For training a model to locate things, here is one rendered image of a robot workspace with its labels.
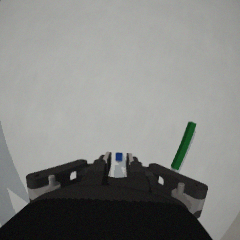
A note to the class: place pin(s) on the green rod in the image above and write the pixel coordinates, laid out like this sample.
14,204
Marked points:
183,145

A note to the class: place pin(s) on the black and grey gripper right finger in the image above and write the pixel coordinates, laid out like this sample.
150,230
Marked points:
189,191

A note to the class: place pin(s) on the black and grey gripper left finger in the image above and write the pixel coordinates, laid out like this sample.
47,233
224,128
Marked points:
53,178

